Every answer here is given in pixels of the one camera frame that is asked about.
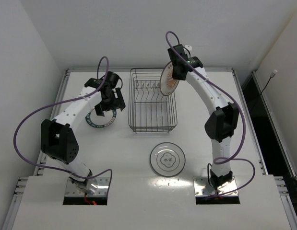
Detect grey rimmed white plate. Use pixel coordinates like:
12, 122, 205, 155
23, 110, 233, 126
149, 142, 186, 178

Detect metal base plate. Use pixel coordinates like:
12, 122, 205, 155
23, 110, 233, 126
193, 177, 238, 197
65, 177, 109, 197

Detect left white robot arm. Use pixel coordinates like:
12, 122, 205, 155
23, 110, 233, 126
41, 71, 125, 183

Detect blue rimmed plate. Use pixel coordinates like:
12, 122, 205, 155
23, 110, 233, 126
85, 110, 117, 128

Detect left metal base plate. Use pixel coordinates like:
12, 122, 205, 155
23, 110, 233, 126
65, 177, 109, 197

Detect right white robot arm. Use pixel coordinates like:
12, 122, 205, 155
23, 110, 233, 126
168, 45, 239, 162

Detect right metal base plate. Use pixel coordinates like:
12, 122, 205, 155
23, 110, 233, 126
193, 177, 238, 197

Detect black cable with white plug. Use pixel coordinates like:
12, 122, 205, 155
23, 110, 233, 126
258, 69, 278, 97

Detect orange sunburst pattern plate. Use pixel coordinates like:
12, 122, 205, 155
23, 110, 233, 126
159, 61, 179, 96

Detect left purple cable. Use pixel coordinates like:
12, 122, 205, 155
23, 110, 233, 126
13, 56, 113, 182

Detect black wire dish rack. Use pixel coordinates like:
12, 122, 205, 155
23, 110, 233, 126
128, 68, 178, 133

